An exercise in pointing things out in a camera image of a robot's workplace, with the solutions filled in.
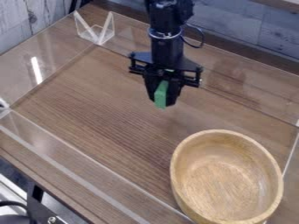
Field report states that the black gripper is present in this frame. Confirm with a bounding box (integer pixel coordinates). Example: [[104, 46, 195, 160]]
[[128, 28, 204, 106]]

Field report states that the green rectangular stick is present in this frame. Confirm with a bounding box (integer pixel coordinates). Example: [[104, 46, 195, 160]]
[[153, 80, 168, 109]]

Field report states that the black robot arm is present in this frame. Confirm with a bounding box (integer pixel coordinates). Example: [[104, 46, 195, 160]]
[[128, 0, 204, 109]]

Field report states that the wooden bowl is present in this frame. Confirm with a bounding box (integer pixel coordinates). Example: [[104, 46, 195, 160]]
[[169, 129, 284, 224]]

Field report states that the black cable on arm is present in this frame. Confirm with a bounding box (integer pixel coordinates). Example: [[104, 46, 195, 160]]
[[181, 23, 205, 49]]

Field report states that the clear acrylic corner bracket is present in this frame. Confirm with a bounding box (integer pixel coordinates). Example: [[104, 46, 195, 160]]
[[73, 11, 115, 46]]

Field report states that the clear acrylic enclosure wall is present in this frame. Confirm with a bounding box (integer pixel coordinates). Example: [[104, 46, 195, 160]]
[[0, 99, 192, 224]]

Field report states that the black table frame leg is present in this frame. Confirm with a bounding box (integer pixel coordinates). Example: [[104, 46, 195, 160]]
[[27, 183, 77, 224]]

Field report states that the black cable under table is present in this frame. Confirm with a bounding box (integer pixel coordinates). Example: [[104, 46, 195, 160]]
[[0, 199, 29, 217]]

